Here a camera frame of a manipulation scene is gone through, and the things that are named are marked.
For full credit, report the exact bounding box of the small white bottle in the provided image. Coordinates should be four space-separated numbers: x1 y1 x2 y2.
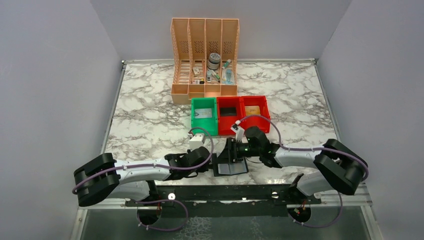
206 70 213 83

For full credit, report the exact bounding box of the red plastic bin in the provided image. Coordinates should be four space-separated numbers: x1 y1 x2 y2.
216 96 245 136
241 95 271 134

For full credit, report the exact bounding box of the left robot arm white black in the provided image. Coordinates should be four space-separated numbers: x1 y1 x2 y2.
72 146 217 207

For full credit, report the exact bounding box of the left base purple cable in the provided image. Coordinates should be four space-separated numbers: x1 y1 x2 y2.
136 198 190 232

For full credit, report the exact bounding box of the black card holder wallet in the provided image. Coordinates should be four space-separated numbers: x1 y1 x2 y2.
214 154 249 177

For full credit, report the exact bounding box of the green capped tube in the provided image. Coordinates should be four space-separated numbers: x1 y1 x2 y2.
221 59 232 69

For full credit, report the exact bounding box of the peach desk file organizer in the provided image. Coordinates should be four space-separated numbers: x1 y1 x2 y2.
170 18 240 105

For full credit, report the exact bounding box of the green plastic bin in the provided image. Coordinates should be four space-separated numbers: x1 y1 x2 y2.
190 97 218 137

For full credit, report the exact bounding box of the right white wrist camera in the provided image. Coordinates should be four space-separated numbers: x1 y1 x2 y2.
230 120 245 142

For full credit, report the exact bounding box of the green marker pen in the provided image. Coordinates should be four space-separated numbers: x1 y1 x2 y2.
210 70 221 83

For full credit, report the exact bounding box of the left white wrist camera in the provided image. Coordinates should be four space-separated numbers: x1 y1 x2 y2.
188 133 205 151

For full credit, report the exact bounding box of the small white box in organizer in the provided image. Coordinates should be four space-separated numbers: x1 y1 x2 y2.
192 66 201 76

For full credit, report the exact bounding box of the silver card in green bin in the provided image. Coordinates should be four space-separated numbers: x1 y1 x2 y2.
194 108 213 119

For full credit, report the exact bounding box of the black card in red bin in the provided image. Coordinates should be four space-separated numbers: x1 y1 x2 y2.
219 107 238 117

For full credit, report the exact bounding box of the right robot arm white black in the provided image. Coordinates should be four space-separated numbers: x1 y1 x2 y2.
215 126 369 200

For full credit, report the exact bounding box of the round grey tin jar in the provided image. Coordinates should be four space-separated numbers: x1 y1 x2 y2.
206 52 221 70

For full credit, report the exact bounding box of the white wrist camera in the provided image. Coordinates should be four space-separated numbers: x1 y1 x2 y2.
230 120 245 142
188 133 205 151

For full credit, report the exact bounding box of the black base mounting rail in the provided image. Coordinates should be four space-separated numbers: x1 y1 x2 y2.
125 184 322 208

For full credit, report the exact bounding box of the gold card in red bin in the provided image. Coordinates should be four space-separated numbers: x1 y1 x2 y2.
244 105 261 116

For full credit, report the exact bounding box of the blue packaged item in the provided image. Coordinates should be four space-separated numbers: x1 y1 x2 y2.
221 68 235 85

